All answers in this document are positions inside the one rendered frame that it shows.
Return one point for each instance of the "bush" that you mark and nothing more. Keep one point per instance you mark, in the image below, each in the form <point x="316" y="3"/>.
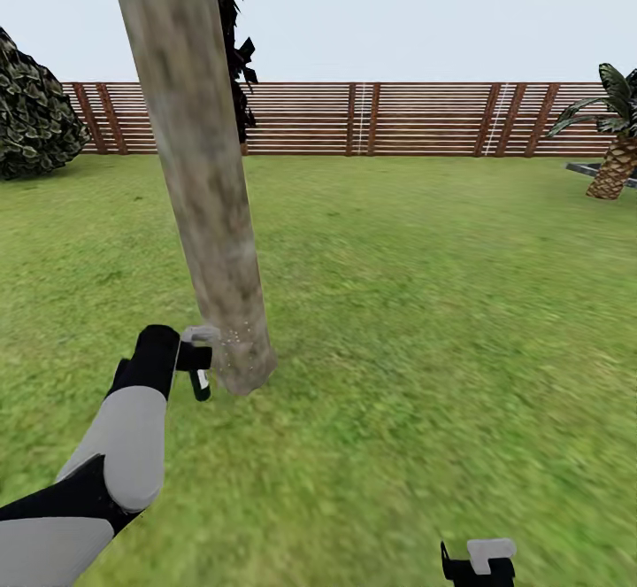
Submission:
<point x="620" y="160"/>
<point x="39" y="129"/>

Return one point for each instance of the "pesticide atomizer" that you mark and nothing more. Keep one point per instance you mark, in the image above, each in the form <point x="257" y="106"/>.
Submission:
<point x="200" y="384"/>

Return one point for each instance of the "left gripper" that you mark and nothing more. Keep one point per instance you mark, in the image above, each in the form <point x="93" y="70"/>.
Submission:
<point x="198" y="358"/>

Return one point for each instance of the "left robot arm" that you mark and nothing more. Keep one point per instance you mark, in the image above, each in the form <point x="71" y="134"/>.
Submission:
<point x="49" y="538"/>

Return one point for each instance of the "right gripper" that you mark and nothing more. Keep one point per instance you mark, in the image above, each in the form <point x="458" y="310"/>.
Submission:
<point x="462" y="573"/>

